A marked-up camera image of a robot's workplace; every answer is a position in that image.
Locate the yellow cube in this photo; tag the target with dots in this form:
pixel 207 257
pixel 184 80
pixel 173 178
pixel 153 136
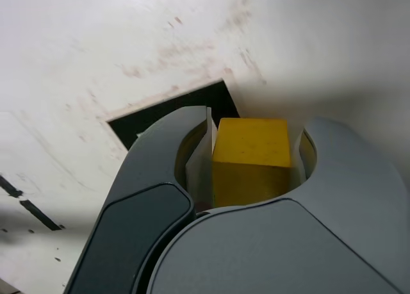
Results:
pixel 253 146

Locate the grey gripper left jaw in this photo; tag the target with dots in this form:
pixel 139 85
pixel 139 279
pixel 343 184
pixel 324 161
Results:
pixel 150 166

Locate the black tape square outline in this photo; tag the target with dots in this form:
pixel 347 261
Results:
pixel 192 98

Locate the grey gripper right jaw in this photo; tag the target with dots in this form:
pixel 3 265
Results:
pixel 272 252

